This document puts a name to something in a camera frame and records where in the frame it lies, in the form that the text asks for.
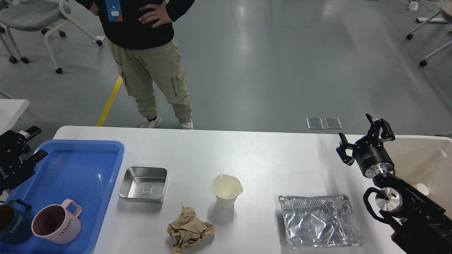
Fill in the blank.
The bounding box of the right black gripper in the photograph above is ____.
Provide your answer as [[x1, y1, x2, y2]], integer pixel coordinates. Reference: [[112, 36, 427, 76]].
[[336, 114, 396, 177]]

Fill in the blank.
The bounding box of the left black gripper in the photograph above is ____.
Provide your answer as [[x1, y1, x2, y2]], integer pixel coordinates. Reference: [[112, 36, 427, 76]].
[[0, 126, 48, 194]]

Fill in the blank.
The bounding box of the dark teal HOME mug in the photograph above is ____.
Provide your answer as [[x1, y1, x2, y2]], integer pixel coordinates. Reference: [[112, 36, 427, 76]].
[[0, 198, 32, 244]]

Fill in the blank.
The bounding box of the pink HOME mug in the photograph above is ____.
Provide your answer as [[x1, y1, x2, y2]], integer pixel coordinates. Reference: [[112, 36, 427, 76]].
[[31, 199, 83, 244]]

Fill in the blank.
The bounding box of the square stainless steel dish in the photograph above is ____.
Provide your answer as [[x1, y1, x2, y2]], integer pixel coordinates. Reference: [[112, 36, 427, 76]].
[[118, 166, 168, 203]]

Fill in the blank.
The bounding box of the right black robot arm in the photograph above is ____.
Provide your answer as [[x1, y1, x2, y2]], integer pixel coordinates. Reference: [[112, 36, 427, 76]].
[[336, 114, 452, 254]]

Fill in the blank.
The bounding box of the person's right hand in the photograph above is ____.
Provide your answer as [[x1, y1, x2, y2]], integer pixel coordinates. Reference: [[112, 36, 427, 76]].
[[89, 2, 99, 16]]

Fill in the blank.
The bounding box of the person's left hand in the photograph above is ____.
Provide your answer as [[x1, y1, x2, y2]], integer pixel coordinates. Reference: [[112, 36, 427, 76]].
[[138, 2, 173, 28]]

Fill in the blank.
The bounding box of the silver floor plate right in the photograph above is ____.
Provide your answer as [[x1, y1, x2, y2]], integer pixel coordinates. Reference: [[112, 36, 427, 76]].
[[325, 117, 343, 129]]

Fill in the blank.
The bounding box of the silver floor plate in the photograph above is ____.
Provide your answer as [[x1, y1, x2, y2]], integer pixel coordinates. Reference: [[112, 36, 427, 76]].
[[306, 117, 325, 130], [325, 117, 343, 129]]

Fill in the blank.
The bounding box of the white side table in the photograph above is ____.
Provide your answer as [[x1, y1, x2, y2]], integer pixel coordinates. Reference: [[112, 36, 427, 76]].
[[0, 99, 30, 135]]

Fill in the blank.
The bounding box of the silver floor plate left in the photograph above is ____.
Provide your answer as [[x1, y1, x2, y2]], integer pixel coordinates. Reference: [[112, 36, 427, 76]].
[[306, 117, 325, 130]]

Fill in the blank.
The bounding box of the blue plastic tray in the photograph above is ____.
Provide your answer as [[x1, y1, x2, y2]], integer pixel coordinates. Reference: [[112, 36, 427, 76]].
[[0, 140, 124, 254]]

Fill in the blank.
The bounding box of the white plastic bin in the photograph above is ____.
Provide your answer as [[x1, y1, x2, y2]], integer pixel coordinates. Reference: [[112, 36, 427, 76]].
[[384, 135, 452, 218]]

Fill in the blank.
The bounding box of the aluminium foil container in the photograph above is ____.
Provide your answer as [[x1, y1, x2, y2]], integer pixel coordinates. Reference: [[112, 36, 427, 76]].
[[278, 194, 363, 249]]

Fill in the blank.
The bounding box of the grey office chair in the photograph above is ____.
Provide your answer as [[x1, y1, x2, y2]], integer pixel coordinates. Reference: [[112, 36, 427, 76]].
[[0, 0, 103, 74]]

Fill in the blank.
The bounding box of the white paper cup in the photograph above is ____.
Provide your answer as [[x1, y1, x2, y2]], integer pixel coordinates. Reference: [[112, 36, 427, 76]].
[[213, 175, 243, 209]]

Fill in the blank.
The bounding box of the white chair base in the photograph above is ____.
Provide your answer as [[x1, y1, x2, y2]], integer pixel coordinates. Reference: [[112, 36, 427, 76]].
[[406, 0, 452, 68]]

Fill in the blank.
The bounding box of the person in black sweater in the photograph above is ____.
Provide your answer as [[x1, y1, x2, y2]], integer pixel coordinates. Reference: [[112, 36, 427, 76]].
[[78, 0, 194, 130]]

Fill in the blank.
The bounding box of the blue ID badge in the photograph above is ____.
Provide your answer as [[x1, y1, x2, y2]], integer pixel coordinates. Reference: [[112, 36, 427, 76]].
[[105, 0, 123, 22]]

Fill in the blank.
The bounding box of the crumpled brown paper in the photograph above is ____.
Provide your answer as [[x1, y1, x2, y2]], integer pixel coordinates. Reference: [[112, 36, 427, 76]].
[[166, 204, 216, 254]]

